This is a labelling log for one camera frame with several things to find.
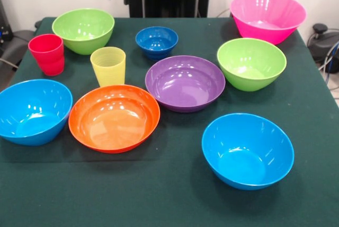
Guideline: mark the green plastic bowl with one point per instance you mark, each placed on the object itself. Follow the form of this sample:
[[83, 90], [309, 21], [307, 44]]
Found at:
[[251, 64], [83, 30]]

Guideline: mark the small dark blue bowl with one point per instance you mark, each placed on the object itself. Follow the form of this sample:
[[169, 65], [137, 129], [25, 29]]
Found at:
[[156, 42]]

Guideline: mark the red plastic cup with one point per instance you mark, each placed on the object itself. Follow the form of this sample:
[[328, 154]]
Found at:
[[47, 54]]

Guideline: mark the purple plastic bowl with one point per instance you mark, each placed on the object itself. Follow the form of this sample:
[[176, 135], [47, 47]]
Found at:
[[185, 83]]

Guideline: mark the large magenta plastic bowl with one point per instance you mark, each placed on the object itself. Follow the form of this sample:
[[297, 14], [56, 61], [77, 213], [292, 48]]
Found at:
[[267, 15]]

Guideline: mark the light blue plastic bowl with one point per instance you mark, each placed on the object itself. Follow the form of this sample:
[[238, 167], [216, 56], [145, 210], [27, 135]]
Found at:
[[34, 111], [247, 152]]

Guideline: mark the yellow plastic cup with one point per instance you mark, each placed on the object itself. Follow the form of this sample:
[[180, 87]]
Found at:
[[108, 65]]

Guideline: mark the black equipment case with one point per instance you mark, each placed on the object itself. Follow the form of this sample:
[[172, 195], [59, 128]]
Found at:
[[5, 25]]

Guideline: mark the orange plastic bowl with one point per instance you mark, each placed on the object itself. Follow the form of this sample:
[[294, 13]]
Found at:
[[114, 121]]

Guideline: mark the dark green tablecloth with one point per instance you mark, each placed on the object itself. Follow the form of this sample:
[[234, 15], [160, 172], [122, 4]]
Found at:
[[132, 192]]

